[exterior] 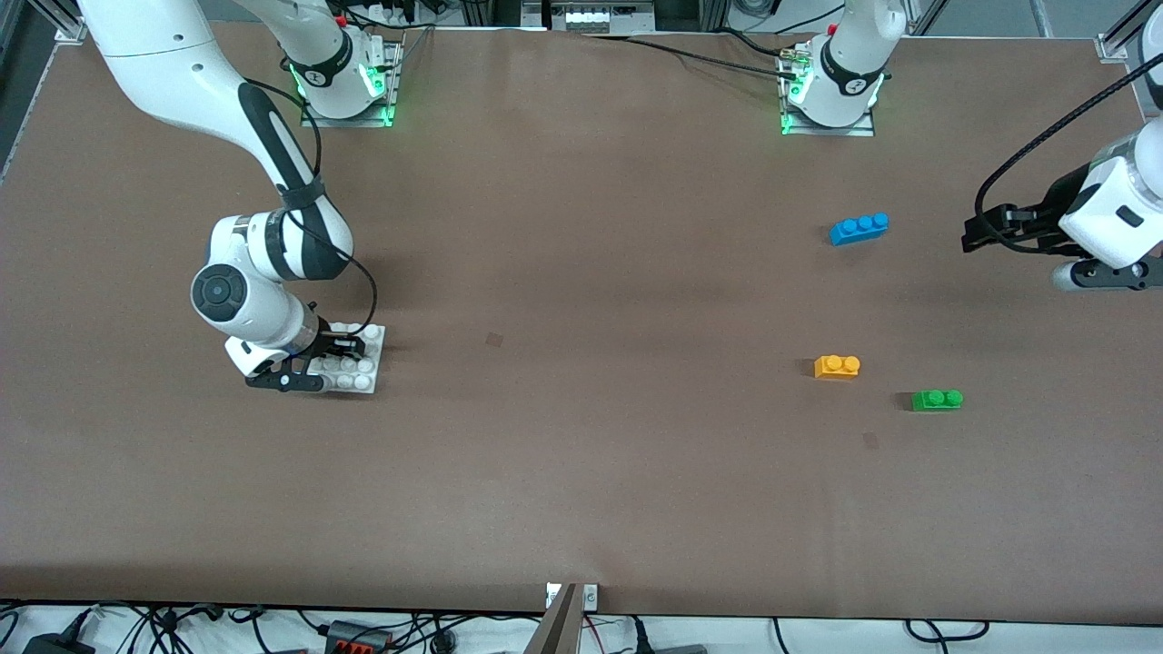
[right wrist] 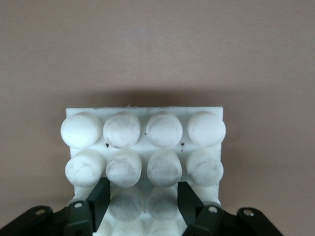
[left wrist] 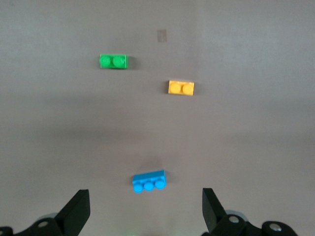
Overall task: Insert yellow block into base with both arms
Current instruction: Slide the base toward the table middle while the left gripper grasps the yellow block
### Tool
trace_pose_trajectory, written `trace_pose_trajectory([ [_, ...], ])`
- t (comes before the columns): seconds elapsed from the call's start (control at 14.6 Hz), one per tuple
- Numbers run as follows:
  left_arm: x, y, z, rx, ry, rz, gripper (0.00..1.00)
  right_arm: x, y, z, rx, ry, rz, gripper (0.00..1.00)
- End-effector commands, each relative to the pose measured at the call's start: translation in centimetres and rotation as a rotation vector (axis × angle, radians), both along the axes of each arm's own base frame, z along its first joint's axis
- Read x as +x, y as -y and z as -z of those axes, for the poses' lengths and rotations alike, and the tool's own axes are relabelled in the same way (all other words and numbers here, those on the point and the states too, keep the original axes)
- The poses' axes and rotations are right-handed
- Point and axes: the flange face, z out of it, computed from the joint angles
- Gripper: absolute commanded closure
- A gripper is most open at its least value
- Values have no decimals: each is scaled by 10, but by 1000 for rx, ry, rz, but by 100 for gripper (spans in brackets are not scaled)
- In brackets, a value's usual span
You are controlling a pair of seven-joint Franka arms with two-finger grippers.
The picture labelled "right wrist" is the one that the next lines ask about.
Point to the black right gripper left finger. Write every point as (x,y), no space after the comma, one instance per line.
(101,204)

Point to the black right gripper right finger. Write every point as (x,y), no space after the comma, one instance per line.
(188,209)

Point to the white studded base plate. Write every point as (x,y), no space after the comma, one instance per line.
(145,137)

